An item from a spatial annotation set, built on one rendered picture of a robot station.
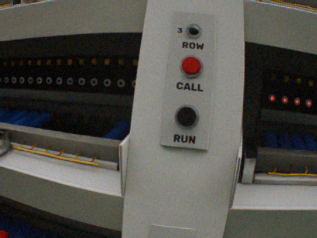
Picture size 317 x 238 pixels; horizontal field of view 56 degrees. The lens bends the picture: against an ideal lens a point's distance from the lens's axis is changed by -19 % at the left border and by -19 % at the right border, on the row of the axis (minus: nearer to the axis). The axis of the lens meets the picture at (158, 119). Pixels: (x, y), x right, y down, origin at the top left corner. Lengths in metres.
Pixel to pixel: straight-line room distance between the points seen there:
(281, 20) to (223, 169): 0.15
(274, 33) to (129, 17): 0.14
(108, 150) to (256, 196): 0.16
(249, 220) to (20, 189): 0.25
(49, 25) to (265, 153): 0.27
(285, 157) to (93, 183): 0.20
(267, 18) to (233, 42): 0.05
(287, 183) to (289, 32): 0.16
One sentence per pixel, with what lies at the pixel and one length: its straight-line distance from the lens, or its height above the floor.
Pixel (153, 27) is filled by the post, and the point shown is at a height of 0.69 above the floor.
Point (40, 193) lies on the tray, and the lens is 0.37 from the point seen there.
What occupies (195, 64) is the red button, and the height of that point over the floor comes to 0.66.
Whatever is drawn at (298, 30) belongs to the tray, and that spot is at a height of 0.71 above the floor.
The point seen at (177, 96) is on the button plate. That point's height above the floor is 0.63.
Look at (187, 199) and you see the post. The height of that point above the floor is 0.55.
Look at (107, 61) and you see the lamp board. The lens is 0.49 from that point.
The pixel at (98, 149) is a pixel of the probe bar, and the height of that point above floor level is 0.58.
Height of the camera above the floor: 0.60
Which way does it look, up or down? 3 degrees up
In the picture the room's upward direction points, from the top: 6 degrees clockwise
